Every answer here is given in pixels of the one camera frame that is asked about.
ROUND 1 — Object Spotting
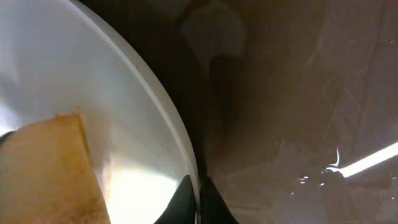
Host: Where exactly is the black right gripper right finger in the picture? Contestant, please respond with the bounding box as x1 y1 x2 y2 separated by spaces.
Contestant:
200 177 238 224

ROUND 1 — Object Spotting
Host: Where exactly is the orange green scrub sponge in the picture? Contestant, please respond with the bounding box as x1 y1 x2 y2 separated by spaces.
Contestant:
1 114 110 223

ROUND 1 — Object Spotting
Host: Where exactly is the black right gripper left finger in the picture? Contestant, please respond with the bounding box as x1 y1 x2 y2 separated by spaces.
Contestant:
154 175 197 224

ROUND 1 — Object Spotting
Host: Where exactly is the brown serving tray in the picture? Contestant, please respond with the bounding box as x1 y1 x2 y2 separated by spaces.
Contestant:
85 0 397 223

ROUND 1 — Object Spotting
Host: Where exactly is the white plate with ketchup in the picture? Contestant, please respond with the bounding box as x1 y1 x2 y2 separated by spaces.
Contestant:
1 0 199 223

